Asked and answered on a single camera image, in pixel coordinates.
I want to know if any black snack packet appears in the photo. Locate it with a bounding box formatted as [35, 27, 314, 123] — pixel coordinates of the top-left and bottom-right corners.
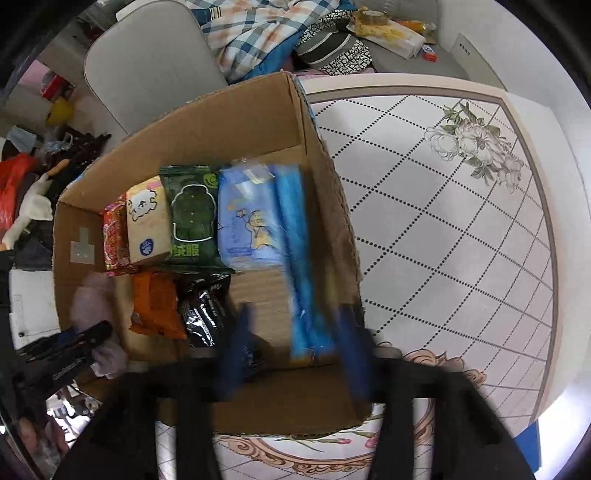
[178, 272, 232, 349]

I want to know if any blue face mask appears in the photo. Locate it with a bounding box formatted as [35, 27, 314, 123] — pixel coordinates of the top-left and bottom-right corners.
[4, 127, 38, 153]

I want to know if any light blue tissue pack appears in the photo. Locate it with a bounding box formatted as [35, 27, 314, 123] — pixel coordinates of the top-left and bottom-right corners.
[218, 166, 289, 269]

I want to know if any yellow bag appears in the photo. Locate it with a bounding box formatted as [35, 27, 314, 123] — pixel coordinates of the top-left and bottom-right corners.
[46, 99, 77, 125]

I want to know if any orange snack packet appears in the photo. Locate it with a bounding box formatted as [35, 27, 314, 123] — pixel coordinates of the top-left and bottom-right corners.
[129, 271, 188, 340]

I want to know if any orange plastic bag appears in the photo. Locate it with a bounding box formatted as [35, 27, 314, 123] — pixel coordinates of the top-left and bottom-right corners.
[0, 154, 40, 236]

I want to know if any long blue packet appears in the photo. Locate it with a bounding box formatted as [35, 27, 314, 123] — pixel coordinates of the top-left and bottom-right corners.
[272, 165, 338, 363]

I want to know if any cardboard box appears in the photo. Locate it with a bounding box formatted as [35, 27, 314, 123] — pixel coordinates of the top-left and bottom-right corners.
[52, 71, 375, 437]

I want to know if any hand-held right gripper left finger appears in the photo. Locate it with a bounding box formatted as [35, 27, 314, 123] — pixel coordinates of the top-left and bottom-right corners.
[55, 305, 257, 480]

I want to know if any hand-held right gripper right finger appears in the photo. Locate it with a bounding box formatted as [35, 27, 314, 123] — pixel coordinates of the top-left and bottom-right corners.
[335, 307, 536, 480]

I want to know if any black white patterned bag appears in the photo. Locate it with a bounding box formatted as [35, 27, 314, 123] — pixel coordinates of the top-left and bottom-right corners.
[295, 21, 375, 77]

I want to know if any cream tissue pack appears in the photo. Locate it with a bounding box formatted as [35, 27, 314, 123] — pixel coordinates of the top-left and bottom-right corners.
[126, 181, 174, 265]

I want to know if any red patterned packet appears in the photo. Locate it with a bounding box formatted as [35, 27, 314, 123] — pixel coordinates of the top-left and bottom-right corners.
[102, 198, 139, 276]

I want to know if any white goose plush toy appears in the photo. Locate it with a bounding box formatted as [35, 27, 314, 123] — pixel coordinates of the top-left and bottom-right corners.
[0, 159, 70, 250]

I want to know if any tall grey chair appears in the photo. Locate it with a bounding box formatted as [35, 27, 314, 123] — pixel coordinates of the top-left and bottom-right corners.
[84, 0, 229, 139]

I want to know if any plaid blanket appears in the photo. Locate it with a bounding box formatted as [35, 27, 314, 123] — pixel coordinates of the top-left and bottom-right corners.
[185, 0, 356, 84]

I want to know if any yellow packet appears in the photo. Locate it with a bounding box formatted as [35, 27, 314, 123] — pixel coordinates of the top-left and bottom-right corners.
[351, 18, 426, 58]

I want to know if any floral printed tablecloth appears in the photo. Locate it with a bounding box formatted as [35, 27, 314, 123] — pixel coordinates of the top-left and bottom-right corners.
[152, 88, 555, 480]

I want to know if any green packet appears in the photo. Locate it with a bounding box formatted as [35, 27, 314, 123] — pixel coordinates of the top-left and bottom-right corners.
[159, 165, 234, 273]

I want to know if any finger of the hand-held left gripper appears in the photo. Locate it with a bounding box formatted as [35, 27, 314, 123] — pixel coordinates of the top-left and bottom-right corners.
[60, 320, 114, 352]
[18, 344, 98, 384]

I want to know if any tape roll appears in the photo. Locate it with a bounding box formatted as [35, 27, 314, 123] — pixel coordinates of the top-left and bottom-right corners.
[353, 7, 391, 28]

